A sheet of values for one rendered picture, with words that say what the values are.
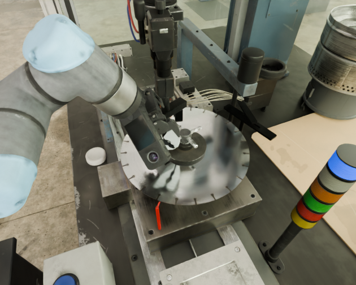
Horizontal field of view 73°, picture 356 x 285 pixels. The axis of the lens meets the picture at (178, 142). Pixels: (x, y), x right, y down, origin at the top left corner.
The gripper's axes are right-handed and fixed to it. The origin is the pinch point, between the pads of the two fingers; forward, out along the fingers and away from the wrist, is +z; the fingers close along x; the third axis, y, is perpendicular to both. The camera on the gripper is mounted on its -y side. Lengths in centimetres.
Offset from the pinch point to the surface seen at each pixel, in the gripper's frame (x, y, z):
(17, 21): 205, 377, 85
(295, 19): -57, 53, 42
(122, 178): 21.2, 3.5, 8.2
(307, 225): -18.0, -25.1, 5.2
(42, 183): 120, 59, 61
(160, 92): -3.6, 9.4, -8.5
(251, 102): -24, 24, 38
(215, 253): 0.3, -24.1, 4.3
